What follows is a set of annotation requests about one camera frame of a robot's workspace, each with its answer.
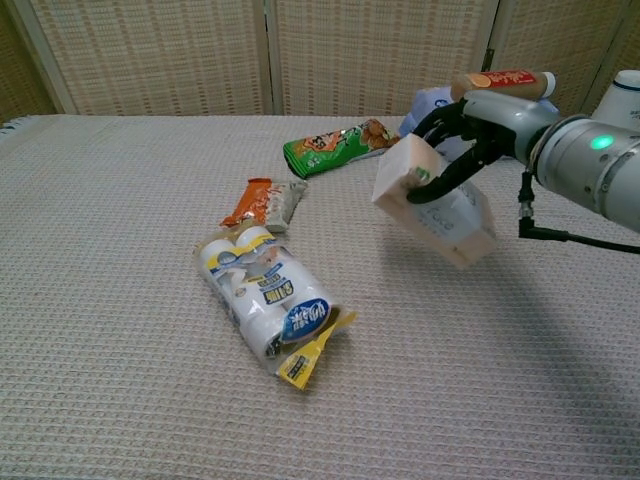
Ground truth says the woven folding screen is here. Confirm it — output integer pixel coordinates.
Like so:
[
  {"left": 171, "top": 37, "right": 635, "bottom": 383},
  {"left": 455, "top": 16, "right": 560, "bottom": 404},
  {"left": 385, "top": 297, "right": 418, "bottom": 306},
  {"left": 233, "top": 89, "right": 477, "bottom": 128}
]
[{"left": 0, "top": 0, "right": 640, "bottom": 119}]

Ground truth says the pink facial tissue pack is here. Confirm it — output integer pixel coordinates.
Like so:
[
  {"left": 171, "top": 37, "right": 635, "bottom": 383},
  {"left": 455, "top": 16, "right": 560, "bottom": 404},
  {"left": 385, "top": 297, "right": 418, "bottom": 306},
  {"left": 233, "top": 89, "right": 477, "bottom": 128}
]
[{"left": 371, "top": 132, "right": 498, "bottom": 270}]

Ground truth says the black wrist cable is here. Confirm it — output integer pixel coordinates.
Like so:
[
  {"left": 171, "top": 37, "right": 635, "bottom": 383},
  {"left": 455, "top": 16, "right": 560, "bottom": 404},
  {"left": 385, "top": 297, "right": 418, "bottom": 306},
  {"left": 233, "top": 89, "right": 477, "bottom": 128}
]
[{"left": 517, "top": 169, "right": 640, "bottom": 255}]

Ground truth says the blue tissue pack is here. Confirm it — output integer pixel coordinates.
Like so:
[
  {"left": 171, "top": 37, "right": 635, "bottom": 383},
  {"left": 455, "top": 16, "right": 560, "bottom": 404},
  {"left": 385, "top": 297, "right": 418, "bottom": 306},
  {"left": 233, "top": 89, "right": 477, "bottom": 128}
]
[{"left": 402, "top": 85, "right": 560, "bottom": 161}]

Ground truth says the white toilet roll pack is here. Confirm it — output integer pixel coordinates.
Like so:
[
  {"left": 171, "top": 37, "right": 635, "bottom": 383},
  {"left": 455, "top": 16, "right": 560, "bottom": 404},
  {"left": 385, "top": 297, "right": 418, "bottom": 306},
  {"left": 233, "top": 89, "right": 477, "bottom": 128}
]
[{"left": 193, "top": 225, "right": 359, "bottom": 392}]

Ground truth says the green snack bag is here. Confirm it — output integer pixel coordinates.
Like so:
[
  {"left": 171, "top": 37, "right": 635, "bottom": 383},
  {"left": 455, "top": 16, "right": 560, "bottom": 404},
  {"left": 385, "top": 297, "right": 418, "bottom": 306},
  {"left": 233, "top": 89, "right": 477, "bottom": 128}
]
[{"left": 282, "top": 117, "right": 401, "bottom": 180}]

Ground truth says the stack of white paper cups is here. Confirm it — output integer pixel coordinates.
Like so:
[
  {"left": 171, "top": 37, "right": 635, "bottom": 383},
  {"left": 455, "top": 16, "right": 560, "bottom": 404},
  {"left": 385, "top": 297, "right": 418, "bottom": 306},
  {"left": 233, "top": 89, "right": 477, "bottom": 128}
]
[{"left": 592, "top": 69, "right": 640, "bottom": 126}]

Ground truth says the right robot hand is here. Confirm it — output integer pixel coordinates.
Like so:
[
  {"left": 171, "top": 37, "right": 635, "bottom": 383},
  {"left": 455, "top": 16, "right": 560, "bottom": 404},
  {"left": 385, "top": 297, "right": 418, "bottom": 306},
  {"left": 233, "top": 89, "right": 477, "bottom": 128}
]
[{"left": 407, "top": 95, "right": 560, "bottom": 205}]

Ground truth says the red label milk tea bottle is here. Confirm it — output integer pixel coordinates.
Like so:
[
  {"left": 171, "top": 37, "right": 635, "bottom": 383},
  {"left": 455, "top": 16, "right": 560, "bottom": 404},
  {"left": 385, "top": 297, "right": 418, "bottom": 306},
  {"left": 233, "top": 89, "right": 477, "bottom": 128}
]
[{"left": 450, "top": 70, "right": 557, "bottom": 101}]

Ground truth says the beige woven tablecloth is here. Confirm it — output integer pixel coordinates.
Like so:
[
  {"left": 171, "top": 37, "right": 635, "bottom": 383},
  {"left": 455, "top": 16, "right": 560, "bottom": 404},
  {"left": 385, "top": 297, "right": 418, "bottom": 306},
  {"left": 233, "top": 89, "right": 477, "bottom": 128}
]
[{"left": 0, "top": 114, "right": 640, "bottom": 480}]

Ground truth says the orange snack bar wrapper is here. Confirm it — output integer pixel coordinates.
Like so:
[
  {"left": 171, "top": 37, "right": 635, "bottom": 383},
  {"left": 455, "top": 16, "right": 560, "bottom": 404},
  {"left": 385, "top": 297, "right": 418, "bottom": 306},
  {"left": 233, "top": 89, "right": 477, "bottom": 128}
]
[{"left": 219, "top": 178, "right": 309, "bottom": 234}]

